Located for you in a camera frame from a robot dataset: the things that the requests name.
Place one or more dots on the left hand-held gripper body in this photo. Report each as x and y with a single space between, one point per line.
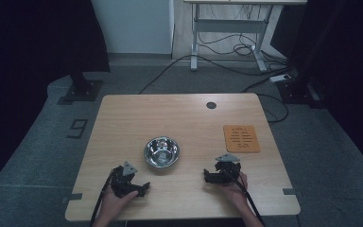
122 184

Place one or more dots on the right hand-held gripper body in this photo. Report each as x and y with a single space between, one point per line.
228 168

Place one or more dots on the person's left hand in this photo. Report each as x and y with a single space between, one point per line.
115 203

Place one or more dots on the person's right hand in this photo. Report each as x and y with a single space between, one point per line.
234 193

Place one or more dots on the orange slotted mat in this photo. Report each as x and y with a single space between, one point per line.
241 139

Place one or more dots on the stainless steel bowl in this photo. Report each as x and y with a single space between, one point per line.
161 152

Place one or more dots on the grey tape strip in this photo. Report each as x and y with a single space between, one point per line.
292 191
72 198

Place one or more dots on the black round table grommet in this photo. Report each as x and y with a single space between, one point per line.
211 105

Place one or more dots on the black stand base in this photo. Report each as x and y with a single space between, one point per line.
83 91
297 91

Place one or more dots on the white power strip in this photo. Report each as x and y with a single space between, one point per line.
280 78

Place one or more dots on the dark curtain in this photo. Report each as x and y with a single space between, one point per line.
343 63
28 47

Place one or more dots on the white metal-frame desk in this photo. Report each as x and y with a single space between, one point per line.
230 26

